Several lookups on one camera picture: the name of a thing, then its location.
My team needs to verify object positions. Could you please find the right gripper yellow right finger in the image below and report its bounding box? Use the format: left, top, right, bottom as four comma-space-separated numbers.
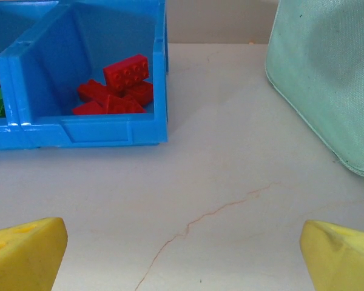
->
300, 219, 364, 291

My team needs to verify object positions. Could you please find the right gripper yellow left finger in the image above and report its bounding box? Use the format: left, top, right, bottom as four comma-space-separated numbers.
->
0, 216, 69, 291

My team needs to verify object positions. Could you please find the large red lego brick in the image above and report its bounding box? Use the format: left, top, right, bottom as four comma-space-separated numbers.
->
101, 93, 148, 115

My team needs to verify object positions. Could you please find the blue three-compartment plastic bin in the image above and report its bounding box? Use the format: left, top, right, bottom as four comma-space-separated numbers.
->
0, 0, 170, 152

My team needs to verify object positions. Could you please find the mint green zipped case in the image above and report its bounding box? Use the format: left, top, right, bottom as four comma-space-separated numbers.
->
265, 0, 364, 179

